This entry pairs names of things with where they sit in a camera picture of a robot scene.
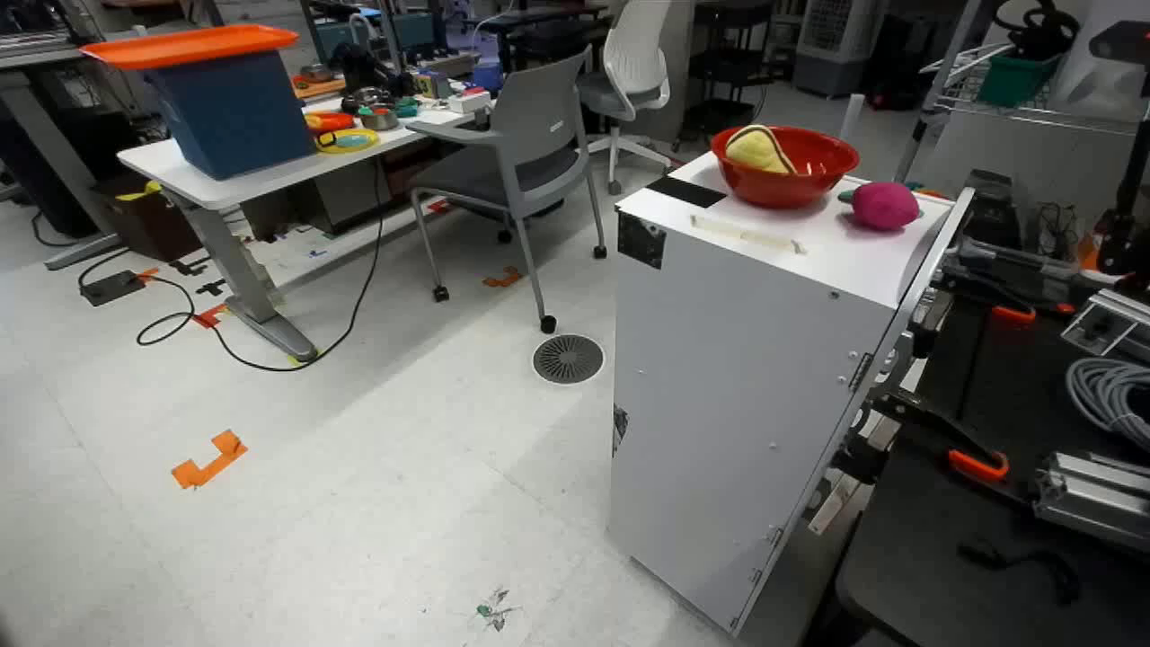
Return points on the magenta beetroot plushie green leaves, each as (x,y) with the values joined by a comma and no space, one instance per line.
(887,208)

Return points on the yellow striped plushie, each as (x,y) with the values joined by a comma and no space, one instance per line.
(755,151)

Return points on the red plastic bowl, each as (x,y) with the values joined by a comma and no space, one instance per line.
(813,180)

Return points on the round grey floor drain cover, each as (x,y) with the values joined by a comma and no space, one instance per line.
(569,356)

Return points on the small orange floor tape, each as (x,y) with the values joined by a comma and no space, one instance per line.
(211,315)
(505,278)

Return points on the white toy cabinet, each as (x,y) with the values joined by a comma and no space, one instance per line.
(741,396)

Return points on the grey mesh chair on casters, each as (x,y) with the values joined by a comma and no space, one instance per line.
(542,119)

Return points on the small white box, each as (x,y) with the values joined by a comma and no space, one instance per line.
(470,102)

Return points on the white office chair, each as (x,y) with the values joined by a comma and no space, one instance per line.
(635,58)

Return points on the black shelving rack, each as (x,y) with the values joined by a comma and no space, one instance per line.
(725,58)

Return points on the yellow orange toys pile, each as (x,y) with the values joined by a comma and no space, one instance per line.
(343,130)

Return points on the blue storage bin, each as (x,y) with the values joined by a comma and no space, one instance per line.
(234,119)

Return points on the white desk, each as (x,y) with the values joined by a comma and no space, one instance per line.
(183,173)

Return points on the black perforated breadboard table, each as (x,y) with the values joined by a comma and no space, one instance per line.
(958,578)

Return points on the black power brick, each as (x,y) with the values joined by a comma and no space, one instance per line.
(113,289)

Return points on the orange bin lid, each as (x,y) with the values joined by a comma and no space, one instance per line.
(191,46)

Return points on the green bin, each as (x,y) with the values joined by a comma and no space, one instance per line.
(1016,81)

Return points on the white framed black square plate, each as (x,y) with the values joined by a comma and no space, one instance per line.
(1109,324)

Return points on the black hex key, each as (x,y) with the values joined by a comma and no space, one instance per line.
(1053,571)

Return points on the aluminium extrusion bar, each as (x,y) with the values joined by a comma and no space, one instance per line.
(1099,496)

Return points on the black tripod stand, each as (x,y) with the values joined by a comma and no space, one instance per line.
(1128,180)

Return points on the grey desk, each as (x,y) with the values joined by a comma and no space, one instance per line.
(38,130)

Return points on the orange bracket-shaped floor tape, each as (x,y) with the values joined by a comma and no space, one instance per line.
(208,460)

